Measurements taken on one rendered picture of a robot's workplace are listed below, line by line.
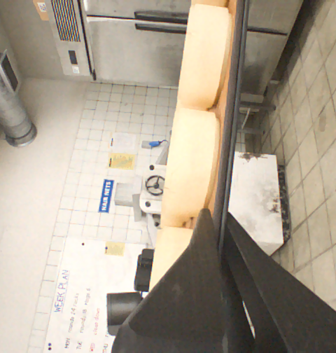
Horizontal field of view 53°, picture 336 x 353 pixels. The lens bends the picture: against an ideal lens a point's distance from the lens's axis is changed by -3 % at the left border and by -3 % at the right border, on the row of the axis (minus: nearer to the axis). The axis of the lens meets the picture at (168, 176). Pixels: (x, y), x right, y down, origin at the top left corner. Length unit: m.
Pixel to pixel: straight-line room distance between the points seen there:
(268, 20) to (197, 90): 2.68
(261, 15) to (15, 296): 3.21
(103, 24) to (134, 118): 1.68
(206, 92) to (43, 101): 4.53
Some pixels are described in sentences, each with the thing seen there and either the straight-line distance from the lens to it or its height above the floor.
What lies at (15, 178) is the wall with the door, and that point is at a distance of 4.12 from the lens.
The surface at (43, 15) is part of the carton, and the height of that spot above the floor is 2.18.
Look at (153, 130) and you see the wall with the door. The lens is 4.21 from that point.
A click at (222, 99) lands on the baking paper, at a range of 0.16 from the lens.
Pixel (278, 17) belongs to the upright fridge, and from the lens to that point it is 2.84.
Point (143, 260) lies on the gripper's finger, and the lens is 0.57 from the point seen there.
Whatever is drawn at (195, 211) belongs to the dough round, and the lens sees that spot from 0.15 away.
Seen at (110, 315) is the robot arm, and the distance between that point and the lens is 0.61.
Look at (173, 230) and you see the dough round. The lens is 0.15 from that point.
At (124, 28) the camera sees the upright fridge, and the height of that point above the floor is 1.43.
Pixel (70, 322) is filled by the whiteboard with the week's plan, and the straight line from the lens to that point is 3.47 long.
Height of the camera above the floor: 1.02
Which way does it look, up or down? 1 degrees down
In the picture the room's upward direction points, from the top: 85 degrees counter-clockwise
